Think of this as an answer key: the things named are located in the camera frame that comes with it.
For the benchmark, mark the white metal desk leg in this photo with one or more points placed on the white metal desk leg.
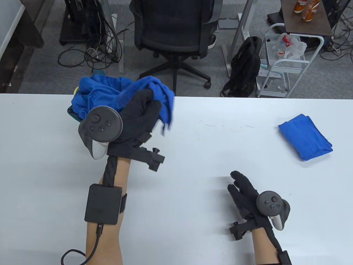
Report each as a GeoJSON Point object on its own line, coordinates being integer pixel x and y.
{"type": "Point", "coordinates": [120, 55]}

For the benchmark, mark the white desk with dark frame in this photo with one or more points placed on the white desk with dark frame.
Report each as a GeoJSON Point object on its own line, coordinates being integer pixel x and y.
{"type": "Point", "coordinates": [8, 24]}

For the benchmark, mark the black forearm box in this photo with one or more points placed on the black forearm box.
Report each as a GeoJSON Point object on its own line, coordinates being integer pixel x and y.
{"type": "Point", "coordinates": [102, 203]}

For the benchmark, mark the white utility cart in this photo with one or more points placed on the white utility cart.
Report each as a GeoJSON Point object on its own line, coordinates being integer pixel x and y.
{"type": "Point", "coordinates": [292, 69]}

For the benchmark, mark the blue clothes shirt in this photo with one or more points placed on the blue clothes shirt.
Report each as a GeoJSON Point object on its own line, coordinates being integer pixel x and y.
{"type": "Point", "coordinates": [93, 93]}

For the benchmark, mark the blue terry towel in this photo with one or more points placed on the blue terry towel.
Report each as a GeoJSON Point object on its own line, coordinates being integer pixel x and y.
{"type": "Point", "coordinates": [303, 138]}
{"type": "Point", "coordinates": [162, 93]}

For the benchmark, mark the white plastic bag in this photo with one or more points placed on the white plastic bag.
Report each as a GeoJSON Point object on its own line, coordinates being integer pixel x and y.
{"type": "Point", "coordinates": [295, 48]}

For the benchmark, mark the person's left hand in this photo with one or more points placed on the person's left hand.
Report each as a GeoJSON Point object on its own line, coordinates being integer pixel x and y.
{"type": "Point", "coordinates": [138, 118]}

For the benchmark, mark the person's right hand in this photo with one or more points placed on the person's right hand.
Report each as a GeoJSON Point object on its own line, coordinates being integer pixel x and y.
{"type": "Point", "coordinates": [245, 193]}

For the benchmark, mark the grey metal foot plate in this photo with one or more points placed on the grey metal foot plate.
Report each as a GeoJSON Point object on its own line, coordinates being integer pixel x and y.
{"type": "Point", "coordinates": [229, 23]}

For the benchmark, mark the silver metal desk leg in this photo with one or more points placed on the silver metal desk leg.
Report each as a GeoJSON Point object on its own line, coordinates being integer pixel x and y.
{"type": "Point", "coordinates": [242, 27]}

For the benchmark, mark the person's left forearm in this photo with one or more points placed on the person's left forearm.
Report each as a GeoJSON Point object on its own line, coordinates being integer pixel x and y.
{"type": "Point", "coordinates": [104, 243]}

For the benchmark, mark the black backpack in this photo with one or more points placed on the black backpack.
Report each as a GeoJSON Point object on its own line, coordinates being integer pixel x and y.
{"type": "Point", "coordinates": [244, 66]}

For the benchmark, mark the orange drink bottle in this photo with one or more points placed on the orange drink bottle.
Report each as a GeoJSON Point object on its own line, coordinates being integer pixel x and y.
{"type": "Point", "coordinates": [299, 7]}
{"type": "Point", "coordinates": [309, 12]}

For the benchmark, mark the person's right forearm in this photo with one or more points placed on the person's right forearm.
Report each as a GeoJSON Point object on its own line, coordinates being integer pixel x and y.
{"type": "Point", "coordinates": [263, 248]}

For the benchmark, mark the grey handheld controller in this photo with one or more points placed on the grey handheld controller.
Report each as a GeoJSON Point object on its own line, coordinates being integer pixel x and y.
{"type": "Point", "coordinates": [269, 203]}
{"type": "Point", "coordinates": [100, 122]}

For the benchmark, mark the brown side table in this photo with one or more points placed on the brown side table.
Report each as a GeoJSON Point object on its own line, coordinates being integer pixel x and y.
{"type": "Point", "coordinates": [292, 22]}

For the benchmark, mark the black computer tower stand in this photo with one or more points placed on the black computer tower stand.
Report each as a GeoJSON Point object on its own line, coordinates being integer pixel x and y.
{"type": "Point", "coordinates": [80, 16]}

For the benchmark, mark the black office chair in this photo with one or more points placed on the black office chair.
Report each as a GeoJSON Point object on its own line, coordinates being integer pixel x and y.
{"type": "Point", "coordinates": [165, 24]}

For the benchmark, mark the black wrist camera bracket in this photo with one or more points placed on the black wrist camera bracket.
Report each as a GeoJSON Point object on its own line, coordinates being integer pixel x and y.
{"type": "Point", "coordinates": [153, 160]}
{"type": "Point", "coordinates": [238, 230]}

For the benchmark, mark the dark teal clothes garment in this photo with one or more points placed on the dark teal clothes garment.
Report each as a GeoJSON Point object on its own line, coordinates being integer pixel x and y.
{"type": "Point", "coordinates": [72, 114]}

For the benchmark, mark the yellow laundry basket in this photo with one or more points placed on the yellow laundry basket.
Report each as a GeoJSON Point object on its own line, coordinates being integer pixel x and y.
{"type": "Point", "coordinates": [76, 90]}

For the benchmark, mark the black flat stand base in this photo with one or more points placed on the black flat stand base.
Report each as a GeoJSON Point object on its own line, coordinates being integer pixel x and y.
{"type": "Point", "coordinates": [275, 18]}

